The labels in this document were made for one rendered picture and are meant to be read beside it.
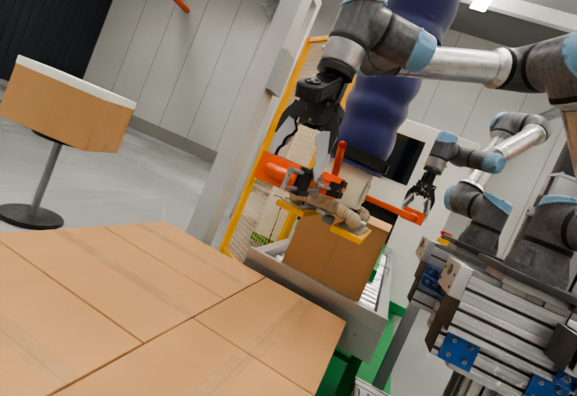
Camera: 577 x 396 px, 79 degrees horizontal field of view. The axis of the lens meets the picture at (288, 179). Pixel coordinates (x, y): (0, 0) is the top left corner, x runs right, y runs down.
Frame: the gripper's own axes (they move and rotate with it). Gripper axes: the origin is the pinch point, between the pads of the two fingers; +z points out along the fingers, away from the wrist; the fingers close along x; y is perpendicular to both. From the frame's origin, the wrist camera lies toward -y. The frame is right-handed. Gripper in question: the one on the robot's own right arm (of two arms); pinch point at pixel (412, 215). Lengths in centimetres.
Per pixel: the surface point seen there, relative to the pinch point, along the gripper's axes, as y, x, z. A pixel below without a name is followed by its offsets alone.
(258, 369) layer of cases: 64, -21, 52
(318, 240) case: -11.6, -32.8, 28.4
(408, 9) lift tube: 41, -27, -58
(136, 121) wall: -788, -883, 80
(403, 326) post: -63, 22, 61
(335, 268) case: -11.5, -20.8, 36.5
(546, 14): -698, 108, -499
